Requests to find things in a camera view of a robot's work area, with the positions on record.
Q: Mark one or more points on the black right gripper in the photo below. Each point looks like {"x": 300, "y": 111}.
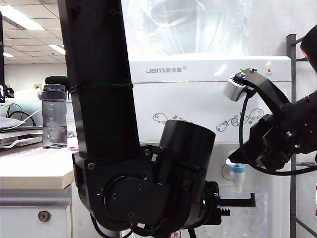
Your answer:
{"x": 275, "y": 143}

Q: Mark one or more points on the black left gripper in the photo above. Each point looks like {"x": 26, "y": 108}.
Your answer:
{"x": 212, "y": 193}

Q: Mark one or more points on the blue collared white tap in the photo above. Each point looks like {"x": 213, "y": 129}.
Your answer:
{"x": 237, "y": 178}

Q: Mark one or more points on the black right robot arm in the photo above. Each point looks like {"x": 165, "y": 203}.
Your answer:
{"x": 307, "y": 111}

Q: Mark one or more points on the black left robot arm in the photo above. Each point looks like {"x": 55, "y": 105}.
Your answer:
{"x": 99, "y": 74}

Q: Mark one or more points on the white water dispenser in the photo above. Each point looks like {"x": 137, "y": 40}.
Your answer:
{"x": 185, "y": 99}

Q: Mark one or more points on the clear bagged water jug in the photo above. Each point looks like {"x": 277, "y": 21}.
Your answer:
{"x": 188, "y": 29}

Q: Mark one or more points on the dark grey water bottle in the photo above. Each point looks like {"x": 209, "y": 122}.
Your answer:
{"x": 54, "y": 119}

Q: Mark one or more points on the white desk cabinet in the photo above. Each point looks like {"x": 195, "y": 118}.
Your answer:
{"x": 24, "y": 183}

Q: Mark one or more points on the frosted glass desk divider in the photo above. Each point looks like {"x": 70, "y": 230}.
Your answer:
{"x": 27, "y": 105}

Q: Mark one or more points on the dark grey metal rack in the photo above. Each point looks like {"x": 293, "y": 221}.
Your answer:
{"x": 293, "y": 198}

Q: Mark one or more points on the pink cloth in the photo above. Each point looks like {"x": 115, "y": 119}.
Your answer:
{"x": 73, "y": 149}

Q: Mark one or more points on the round metal drawer lock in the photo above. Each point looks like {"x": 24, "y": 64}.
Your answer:
{"x": 44, "y": 216}

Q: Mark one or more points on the black office chair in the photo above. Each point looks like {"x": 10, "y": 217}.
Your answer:
{"x": 55, "y": 79}

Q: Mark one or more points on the twin ceiling light panel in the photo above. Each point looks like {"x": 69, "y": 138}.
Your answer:
{"x": 58, "y": 49}

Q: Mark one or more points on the white plastic bag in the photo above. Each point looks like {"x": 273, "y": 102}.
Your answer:
{"x": 27, "y": 93}

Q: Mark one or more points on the grey laptop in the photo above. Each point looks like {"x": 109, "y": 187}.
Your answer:
{"x": 7, "y": 122}

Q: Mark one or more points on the small ceiling light panel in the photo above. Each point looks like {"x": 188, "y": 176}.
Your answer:
{"x": 8, "y": 54}

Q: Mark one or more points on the long ceiling light panel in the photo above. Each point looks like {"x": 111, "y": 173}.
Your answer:
{"x": 19, "y": 17}

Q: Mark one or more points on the black computer monitor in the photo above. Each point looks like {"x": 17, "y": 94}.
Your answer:
{"x": 1, "y": 49}

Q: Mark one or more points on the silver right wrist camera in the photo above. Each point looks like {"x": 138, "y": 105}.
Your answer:
{"x": 235, "y": 90}

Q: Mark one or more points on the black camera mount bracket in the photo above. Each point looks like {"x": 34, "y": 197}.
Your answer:
{"x": 262, "y": 81}

